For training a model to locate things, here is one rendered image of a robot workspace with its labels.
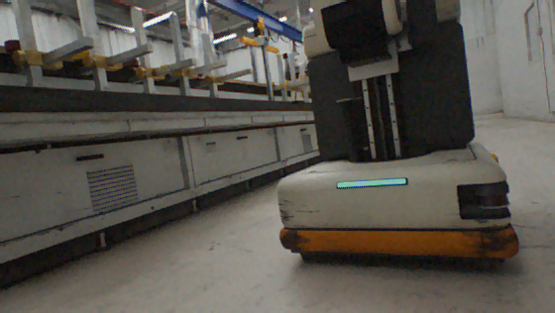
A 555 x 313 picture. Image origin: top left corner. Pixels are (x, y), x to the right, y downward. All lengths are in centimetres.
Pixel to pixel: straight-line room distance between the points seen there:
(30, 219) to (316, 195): 117
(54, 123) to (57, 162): 29
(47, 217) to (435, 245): 146
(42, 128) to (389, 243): 123
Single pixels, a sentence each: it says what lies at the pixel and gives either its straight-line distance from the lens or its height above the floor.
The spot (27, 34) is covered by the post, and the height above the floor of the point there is 89.
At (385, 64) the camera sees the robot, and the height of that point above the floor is 59.
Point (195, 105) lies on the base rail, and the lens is 192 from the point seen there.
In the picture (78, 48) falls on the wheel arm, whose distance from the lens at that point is 132.
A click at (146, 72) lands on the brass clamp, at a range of 175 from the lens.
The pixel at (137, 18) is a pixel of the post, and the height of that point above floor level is 106.
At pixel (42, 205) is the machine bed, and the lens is 170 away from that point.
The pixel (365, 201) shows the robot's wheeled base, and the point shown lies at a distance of 94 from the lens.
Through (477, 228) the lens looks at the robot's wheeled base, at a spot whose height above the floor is 13.
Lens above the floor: 41
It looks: 3 degrees down
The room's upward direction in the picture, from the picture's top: 8 degrees counter-clockwise
